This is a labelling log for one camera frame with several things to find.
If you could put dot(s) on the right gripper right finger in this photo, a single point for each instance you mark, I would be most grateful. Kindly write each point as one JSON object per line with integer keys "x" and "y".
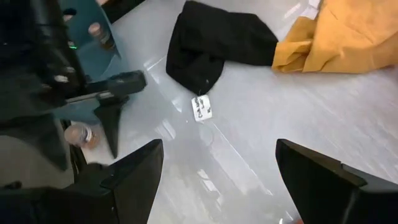
{"x": 326, "y": 199}

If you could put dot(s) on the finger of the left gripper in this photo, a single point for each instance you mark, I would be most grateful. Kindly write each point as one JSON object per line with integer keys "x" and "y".
{"x": 112, "y": 124}

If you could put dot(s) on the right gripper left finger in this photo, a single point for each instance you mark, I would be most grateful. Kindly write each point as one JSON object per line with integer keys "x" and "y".
{"x": 124, "y": 199}

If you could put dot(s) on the white-label glass spice jar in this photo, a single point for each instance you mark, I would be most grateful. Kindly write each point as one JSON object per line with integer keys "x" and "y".
{"x": 79, "y": 135}

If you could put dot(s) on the orange-label glass spice jar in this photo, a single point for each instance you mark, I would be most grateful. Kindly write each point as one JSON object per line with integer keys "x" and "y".
{"x": 101, "y": 34}

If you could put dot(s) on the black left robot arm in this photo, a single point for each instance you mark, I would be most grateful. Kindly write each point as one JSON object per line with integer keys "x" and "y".
{"x": 31, "y": 62}

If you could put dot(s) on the blue plastic bin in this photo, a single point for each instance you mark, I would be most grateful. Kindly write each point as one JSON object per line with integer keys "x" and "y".
{"x": 90, "y": 59}

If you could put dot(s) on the white paper tag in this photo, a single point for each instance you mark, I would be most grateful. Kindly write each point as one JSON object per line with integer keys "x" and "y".
{"x": 201, "y": 108}

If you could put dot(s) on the black cloth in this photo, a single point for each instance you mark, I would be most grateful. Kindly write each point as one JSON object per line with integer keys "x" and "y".
{"x": 211, "y": 40}

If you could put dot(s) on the orange cloth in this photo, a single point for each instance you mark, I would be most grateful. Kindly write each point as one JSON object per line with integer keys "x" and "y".
{"x": 342, "y": 37}

